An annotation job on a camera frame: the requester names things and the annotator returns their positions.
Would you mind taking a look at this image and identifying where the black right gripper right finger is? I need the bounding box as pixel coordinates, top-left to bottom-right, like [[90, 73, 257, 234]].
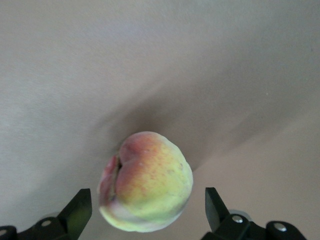
[[199, 186, 307, 240]]

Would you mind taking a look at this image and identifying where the brown table cover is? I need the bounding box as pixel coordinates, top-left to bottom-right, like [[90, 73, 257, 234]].
[[0, 0, 320, 240]]

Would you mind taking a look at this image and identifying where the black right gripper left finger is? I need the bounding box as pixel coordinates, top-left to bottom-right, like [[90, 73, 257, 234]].
[[0, 188, 93, 240]]

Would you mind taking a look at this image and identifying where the yellow-red peach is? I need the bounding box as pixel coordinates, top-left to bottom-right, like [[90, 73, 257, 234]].
[[96, 131, 194, 234]]

